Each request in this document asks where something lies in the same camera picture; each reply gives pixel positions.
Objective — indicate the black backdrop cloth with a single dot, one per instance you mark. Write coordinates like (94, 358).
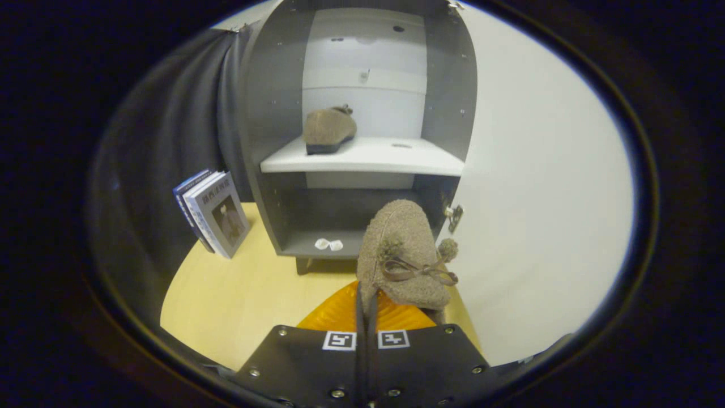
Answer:
(164, 130)

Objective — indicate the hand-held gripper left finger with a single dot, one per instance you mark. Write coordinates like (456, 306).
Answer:
(300, 368)

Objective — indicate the white cabinet shelf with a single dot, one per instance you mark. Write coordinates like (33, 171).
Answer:
(368, 156)

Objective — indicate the white crumpled paper packet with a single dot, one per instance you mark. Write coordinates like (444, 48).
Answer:
(328, 245)

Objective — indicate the brown fuzzy shoe with bow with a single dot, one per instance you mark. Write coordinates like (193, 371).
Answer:
(405, 243)
(328, 127)

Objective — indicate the metal door hinge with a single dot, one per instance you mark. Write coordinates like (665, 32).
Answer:
(453, 217)

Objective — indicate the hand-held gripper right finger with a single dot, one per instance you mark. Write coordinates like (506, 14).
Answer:
(430, 368)

